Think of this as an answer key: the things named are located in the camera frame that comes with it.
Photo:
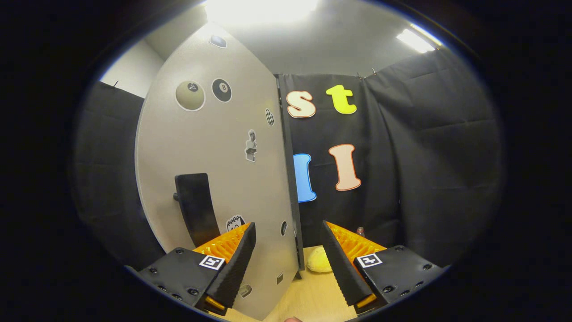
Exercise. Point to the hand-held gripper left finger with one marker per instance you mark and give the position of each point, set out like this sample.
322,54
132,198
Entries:
234,268

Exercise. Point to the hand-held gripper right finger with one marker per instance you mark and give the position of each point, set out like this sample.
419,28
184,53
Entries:
340,264

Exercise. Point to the dark grey shoe cabinet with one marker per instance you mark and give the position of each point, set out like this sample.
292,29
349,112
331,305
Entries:
288,174

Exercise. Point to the beige shoe cabinet door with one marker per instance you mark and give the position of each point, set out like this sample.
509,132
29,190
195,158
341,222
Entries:
214,147

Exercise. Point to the yellow soft object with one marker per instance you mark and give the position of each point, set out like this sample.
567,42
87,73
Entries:
318,261

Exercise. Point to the clear bottle with red cap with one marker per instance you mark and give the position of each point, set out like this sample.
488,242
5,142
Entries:
360,232

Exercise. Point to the black backdrop cloth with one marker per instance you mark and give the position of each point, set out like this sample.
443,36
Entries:
424,156

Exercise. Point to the small ceiling light panel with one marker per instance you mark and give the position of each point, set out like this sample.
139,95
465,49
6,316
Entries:
416,41

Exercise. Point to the large ceiling light panel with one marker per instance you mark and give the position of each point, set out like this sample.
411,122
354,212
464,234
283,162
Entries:
261,10

